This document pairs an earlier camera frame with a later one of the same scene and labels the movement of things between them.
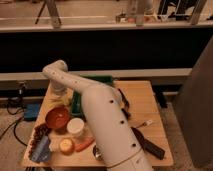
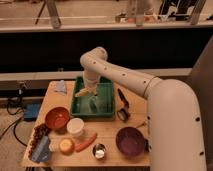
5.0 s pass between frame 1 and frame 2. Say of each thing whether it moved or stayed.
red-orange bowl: stayed
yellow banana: moved
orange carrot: stayed
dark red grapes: stayed
